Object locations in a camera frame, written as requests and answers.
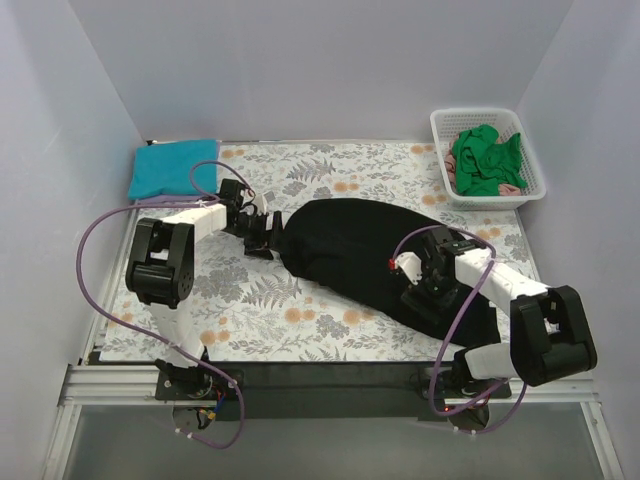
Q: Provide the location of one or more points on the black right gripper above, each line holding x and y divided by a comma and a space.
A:
422, 297

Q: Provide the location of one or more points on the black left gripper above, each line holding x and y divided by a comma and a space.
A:
273, 231

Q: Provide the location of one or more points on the black t shirt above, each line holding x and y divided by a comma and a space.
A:
345, 245

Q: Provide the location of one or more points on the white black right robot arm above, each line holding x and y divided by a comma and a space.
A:
549, 338

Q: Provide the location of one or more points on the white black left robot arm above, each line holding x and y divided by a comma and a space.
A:
162, 260

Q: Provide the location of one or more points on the floral patterned table mat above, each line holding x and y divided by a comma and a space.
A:
246, 309

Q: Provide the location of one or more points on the folded teal t shirt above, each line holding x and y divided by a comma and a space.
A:
164, 168

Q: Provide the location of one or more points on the green t shirt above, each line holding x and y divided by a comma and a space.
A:
487, 134

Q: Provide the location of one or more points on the white plastic laundry basket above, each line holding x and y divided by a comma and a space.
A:
447, 123

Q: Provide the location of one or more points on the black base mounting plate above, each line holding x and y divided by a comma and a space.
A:
311, 390

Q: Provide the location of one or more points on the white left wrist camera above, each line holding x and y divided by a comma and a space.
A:
260, 202

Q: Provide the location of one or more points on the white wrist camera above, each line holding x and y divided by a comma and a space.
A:
260, 202
410, 265

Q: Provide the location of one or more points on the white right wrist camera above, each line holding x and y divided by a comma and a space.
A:
410, 265

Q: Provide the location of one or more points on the aluminium frame rail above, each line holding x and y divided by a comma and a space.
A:
136, 385

